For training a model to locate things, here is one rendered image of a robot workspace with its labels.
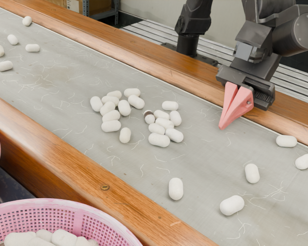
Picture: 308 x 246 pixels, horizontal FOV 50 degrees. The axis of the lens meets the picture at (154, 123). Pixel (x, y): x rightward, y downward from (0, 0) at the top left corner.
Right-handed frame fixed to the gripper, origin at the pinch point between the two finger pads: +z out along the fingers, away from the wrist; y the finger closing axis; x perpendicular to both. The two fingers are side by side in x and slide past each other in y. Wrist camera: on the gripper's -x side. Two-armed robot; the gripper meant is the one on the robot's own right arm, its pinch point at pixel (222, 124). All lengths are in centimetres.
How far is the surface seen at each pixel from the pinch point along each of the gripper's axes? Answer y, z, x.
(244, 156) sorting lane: 6.1, 3.5, -0.4
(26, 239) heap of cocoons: -6.0, 28.0, -21.7
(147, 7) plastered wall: -167, -113, 163
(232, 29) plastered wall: -84, -117, 162
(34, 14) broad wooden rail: -67, -7, 6
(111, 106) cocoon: -17.6, 7.5, -6.2
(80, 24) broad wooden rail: -51, -10, 8
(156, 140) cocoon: -5.8, 9.0, -7.1
